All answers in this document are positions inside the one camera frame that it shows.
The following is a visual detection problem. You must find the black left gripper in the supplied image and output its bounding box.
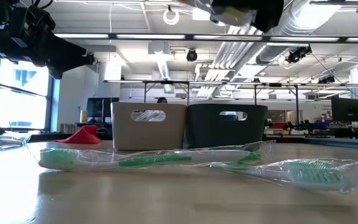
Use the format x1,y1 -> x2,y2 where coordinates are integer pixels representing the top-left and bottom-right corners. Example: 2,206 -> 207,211
0,27 -> 96,80

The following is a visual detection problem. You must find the black computer monitor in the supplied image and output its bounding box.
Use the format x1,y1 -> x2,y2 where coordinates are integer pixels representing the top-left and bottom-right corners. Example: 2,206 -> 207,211
331,96 -> 358,123
87,96 -> 120,124

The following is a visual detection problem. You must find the red cloth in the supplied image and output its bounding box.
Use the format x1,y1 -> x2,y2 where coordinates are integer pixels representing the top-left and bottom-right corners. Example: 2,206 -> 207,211
56,124 -> 103,145

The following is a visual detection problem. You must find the beige plastic bin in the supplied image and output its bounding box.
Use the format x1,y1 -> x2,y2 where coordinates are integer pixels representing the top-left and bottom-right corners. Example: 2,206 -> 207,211
111,102 -> 188,152

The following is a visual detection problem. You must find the dark grey plastic bin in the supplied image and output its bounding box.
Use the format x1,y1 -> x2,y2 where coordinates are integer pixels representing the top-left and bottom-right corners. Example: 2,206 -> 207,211
185,104 -> 269,150

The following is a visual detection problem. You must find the silver ventilation duct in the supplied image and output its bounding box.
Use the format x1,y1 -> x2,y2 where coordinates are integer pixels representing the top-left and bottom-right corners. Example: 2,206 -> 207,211
255,0 -> 343,65

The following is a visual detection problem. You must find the white cable ring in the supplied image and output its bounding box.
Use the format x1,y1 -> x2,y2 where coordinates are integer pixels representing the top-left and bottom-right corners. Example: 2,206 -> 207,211
162,8 -> 180,26

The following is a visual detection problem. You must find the black workbench frame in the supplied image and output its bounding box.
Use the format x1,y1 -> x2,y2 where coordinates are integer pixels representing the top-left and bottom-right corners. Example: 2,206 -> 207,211
141,80 -> 301,125

